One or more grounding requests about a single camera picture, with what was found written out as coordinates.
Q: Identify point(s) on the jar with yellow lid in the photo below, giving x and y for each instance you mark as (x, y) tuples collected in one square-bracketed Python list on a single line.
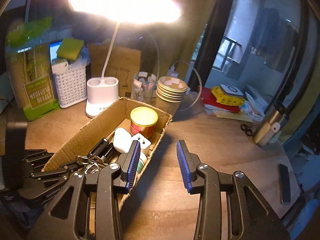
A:
[(143, 120)]

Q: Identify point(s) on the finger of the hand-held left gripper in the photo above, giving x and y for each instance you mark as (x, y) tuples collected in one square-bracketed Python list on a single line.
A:
[(52, 176), (37, 158)]

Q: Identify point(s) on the black scissors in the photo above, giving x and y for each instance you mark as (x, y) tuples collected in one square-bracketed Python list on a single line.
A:
[(247, 130)]

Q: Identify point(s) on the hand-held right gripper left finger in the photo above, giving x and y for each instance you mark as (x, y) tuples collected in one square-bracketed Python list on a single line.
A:
[(132, 165)]

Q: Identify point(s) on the torn cardboard box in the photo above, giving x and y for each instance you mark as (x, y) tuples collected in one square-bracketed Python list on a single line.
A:
[(100, 127)]

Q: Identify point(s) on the black door frame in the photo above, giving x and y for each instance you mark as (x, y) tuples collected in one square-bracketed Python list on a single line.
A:
[(212, 30)]

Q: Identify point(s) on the white desk lamp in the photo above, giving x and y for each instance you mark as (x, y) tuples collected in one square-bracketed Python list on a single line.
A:
[(125, 0)]

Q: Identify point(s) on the white charger plug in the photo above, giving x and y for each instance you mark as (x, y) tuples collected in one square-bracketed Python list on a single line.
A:
[(142, 142)]

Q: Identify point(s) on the white earbuds case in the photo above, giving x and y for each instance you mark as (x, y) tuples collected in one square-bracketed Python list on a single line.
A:
[(121, 140)]

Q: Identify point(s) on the brown lamp packaging box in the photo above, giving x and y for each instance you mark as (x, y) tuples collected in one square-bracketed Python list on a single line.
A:
[(122, 60)]

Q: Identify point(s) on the black tube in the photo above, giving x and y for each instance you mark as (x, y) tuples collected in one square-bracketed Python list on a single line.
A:
[(109, 152)]

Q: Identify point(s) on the steel thermos flask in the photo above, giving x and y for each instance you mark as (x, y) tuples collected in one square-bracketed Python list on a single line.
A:
[(270, 126)]

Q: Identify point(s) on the white woven basket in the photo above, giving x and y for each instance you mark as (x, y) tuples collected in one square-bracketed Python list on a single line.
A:
[(71, 87)]

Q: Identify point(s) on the stack of paper cups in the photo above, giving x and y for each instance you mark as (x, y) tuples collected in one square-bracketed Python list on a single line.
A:
[(168, 97)]

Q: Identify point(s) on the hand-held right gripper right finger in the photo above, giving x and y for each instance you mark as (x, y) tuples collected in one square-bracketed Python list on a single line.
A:
[(183, 167)]

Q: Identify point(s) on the small white bottle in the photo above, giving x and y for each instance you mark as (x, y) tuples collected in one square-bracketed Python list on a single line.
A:
[(142, 161)]

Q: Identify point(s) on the white tissue pack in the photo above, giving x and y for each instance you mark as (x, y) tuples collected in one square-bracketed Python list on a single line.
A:
[(60, 67)]

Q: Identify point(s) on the green pack of paper cups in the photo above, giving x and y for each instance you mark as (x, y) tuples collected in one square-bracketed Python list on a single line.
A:
[(32, 80)]

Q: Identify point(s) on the white wall charger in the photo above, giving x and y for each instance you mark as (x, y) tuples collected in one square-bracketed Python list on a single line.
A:
[(173, 72)]

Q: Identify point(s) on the white round-marked device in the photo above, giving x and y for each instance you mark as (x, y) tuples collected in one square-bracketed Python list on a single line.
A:
[(232, 90)]

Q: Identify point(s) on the yellow green sponge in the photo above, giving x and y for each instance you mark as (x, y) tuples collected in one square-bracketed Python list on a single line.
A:
[(70, 48)]

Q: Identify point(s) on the stack of white papers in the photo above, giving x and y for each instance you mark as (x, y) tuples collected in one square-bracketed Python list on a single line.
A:
[(252, 110)]

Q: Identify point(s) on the yellow wipes pack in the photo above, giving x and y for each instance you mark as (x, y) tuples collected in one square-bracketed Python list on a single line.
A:
[(225, 100)]

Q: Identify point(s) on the black phone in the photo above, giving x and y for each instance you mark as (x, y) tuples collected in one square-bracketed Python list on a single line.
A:
[(285, 182)]

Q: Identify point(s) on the phone with lit screen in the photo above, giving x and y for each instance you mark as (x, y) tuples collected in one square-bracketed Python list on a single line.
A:
[(54, 51)]

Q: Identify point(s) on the red book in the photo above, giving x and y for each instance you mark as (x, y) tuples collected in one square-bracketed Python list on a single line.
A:
[(207, 97)]

